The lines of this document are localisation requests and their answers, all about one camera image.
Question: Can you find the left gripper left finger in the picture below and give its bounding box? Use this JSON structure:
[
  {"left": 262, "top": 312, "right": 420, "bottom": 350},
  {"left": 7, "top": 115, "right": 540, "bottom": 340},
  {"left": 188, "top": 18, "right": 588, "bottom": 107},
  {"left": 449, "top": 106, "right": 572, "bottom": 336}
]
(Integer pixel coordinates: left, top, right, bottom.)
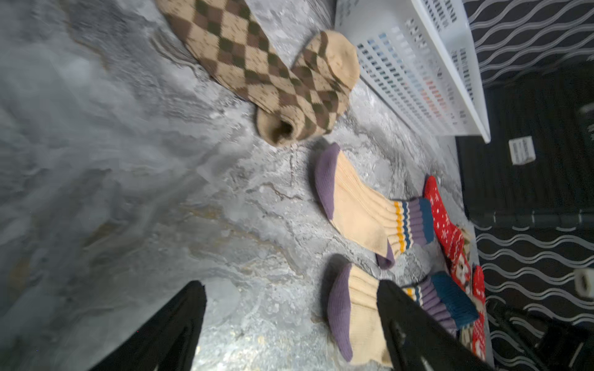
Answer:
[{"left": 92, "top": 281, "right": 207, "bottom": 370}]

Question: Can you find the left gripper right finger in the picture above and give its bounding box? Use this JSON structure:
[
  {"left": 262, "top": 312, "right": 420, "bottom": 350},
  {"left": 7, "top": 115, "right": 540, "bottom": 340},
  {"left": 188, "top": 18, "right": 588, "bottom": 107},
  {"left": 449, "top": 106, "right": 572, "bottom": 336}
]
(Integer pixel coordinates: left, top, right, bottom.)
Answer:
[{"left": 377, "top": 280, "right": 492, "bottom": 370}]

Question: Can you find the cream purple striped sock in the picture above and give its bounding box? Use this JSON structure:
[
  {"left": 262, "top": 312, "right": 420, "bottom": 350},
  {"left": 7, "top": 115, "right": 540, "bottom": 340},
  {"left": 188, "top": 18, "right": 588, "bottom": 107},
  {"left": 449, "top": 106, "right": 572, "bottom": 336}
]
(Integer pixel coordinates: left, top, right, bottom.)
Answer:
[{"left": 314, "top": 143, "right": 435, "bottom": 270}]

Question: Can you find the white plastic basket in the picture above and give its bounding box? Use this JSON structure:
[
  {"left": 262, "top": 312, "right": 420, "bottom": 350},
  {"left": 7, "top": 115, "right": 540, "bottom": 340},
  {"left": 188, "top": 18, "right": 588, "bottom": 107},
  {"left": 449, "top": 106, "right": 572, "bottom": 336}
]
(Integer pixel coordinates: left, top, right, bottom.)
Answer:
[{"left": 334, "top": 0, "right": 491, "bottom": 143}]

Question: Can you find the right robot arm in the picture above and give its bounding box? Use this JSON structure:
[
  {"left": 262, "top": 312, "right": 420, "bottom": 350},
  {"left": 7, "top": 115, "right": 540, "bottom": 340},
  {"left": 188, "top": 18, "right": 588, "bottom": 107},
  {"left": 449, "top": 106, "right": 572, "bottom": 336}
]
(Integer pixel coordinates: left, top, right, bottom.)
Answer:
[{"left": 483, "top": 262, "right": 593, "bottom": 370}]

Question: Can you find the black tool case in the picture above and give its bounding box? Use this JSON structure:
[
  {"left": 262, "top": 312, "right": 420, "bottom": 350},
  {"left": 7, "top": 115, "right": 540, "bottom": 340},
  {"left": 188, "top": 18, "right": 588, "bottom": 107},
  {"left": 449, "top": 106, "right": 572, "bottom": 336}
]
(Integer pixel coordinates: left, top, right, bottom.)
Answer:
[{"left": 456, "top": 62, "right": 593, "bottom": 229}]

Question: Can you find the beige argyle sock left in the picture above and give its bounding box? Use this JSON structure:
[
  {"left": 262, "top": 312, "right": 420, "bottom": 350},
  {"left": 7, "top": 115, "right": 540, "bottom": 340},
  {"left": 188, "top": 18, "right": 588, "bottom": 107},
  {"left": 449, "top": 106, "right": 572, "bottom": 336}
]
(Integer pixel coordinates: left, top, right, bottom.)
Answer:
[{"left": 157, "top": 0, "right": 360, "bottom": 147}]

